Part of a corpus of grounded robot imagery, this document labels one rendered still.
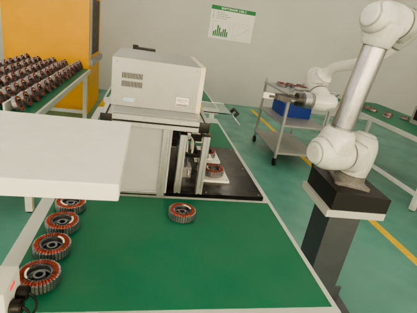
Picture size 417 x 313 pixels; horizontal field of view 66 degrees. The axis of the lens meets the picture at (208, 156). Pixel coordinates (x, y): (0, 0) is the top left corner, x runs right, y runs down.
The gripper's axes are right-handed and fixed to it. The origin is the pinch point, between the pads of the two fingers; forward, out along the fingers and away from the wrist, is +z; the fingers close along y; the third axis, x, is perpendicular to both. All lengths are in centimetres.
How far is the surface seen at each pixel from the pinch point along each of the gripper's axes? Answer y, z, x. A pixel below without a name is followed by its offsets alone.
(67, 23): 326, 178, 2
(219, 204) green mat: -46, 29, -43
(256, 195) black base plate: -40, 10, -41
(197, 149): -24, 39, -26
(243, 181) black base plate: -24.7, 12.6, -41.4
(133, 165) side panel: -42, 69, -29
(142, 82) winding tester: -29, 68, 4
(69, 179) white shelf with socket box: -117, 78, 3
